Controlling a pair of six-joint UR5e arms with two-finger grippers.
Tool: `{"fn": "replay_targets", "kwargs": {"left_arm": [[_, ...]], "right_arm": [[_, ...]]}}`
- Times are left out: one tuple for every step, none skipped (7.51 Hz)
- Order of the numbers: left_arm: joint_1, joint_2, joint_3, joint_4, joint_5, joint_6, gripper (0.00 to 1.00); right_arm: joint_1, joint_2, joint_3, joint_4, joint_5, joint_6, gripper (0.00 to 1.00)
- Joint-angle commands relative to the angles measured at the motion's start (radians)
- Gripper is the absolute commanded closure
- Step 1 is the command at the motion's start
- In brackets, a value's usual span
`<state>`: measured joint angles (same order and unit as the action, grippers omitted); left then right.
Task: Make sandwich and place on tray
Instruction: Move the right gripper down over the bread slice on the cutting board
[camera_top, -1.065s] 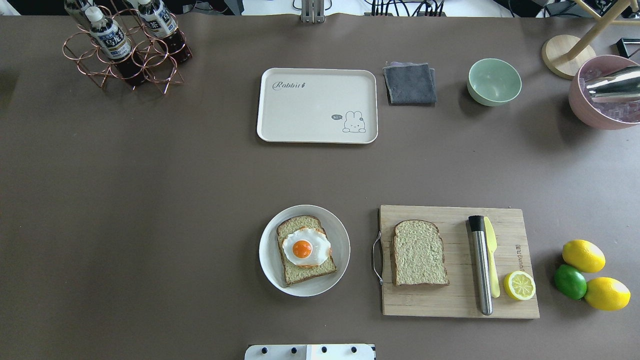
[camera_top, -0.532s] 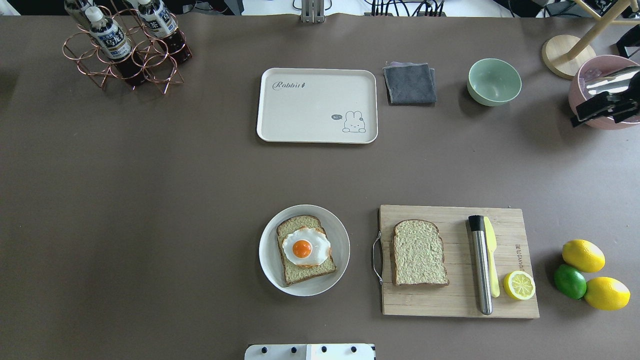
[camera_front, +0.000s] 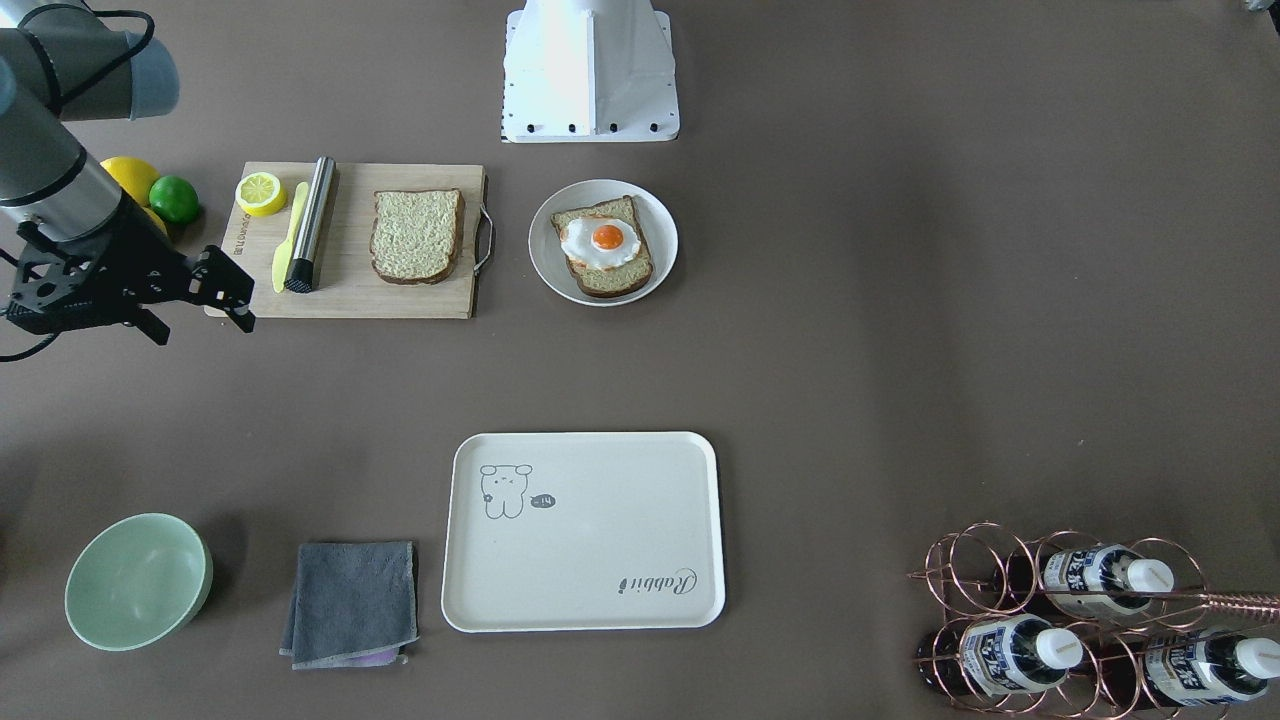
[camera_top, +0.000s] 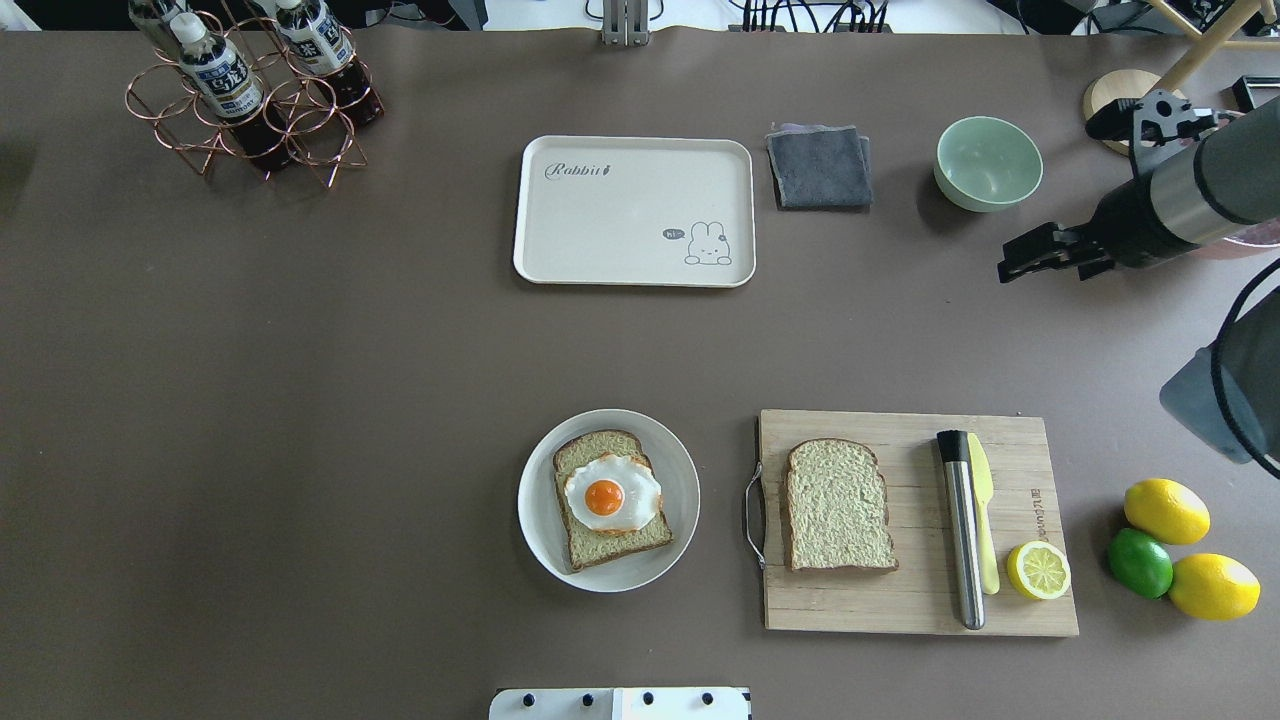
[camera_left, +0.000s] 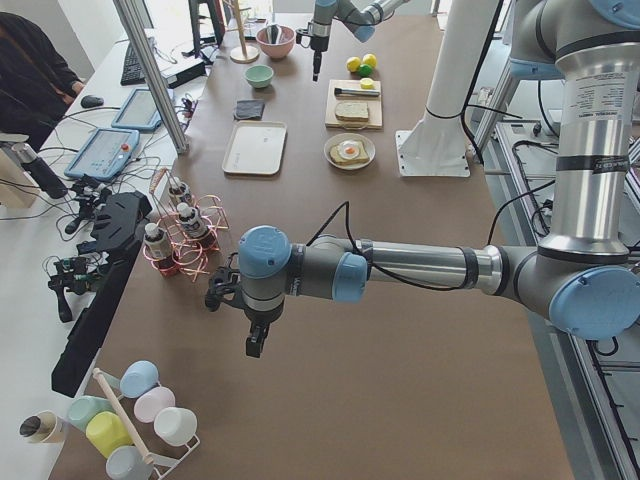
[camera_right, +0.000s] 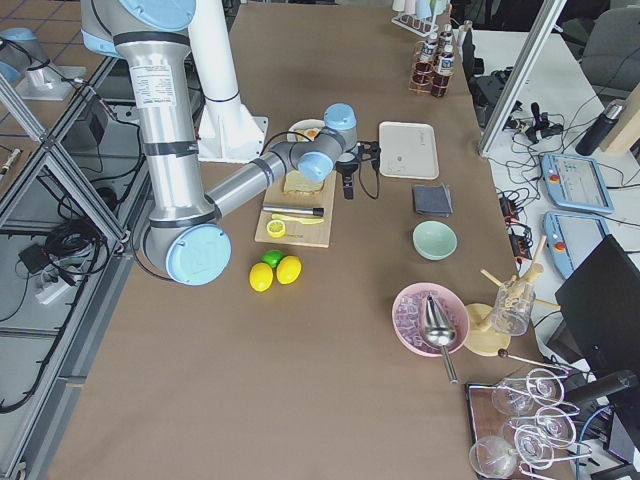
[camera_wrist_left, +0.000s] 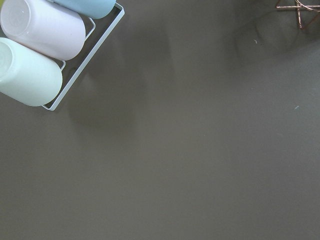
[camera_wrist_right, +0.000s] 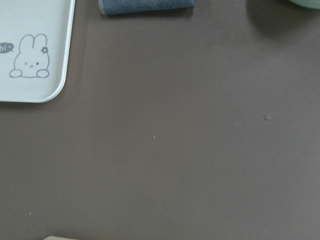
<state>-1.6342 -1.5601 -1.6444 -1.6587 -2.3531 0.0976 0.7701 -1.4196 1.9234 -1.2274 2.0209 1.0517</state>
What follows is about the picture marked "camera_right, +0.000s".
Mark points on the green bowl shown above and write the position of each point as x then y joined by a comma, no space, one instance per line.
434,240

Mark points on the yellow plastic knife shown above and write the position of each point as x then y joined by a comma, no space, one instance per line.
297,219

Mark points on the white wire cup rack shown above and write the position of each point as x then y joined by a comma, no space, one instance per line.
421,27

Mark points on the metal cylinder muddler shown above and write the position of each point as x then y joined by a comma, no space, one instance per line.
291,210

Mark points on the pink bowl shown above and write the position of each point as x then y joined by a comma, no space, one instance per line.
407,332

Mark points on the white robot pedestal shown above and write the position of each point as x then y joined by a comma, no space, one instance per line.
227,131

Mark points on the black water bottle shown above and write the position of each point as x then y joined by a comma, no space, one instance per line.
598,131

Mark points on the green lime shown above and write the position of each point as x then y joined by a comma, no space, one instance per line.
272,258

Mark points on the cream rabbit tray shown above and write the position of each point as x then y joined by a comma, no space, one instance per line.
408,150

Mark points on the yellow lemon front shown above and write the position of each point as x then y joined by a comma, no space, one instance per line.
261,277

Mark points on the pink cup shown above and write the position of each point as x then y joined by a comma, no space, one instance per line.
409,7

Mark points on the bread slice with egg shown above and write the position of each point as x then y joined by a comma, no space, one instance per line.
298,135

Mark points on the clear ice cubes pile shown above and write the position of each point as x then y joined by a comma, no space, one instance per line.
407,320

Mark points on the blue teach pendant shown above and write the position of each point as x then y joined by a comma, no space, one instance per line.
576,182
571,237

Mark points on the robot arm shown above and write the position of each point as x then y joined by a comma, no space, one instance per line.
191,195
20,52

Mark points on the copper wire bottle rack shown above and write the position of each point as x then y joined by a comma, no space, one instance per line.
432,76

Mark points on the tea bottle three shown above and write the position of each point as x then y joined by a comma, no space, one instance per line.
445,37

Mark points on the yellow lemon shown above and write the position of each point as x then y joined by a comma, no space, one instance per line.
261,277
288,269

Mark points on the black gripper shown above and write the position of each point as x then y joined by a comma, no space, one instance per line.
346,168

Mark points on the blue teach pendant far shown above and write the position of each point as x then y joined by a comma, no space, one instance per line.
576,182

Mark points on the half lemon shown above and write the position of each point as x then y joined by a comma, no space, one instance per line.
276,228

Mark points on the wooden cutting board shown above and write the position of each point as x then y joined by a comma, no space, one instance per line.
296,233

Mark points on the tea bottle one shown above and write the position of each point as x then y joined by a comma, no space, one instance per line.
426,55

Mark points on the aluminium frame post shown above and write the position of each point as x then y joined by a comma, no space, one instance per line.
533,45

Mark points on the tea bottle two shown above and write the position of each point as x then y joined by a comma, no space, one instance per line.
443,72

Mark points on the blue teach pendant near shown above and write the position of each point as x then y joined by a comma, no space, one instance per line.
571,237

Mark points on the grey folded cloth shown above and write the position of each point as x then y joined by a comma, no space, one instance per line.
432,200

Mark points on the wine glass rack tray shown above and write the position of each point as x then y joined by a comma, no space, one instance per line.
522,425

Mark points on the black monitor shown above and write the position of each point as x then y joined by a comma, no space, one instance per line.
600,305

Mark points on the wooden mug tree stand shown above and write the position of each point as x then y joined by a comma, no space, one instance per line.
483,339

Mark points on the white round plate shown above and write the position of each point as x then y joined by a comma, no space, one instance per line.
306,123

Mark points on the metal ice scoop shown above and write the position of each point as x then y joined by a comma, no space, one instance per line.
439,333

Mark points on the yellow lemon back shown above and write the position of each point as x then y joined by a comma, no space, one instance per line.
288,269

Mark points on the glass jar on stand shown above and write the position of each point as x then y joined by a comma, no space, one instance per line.
511,313

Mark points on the fried egg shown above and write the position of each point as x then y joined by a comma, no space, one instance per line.
311,133

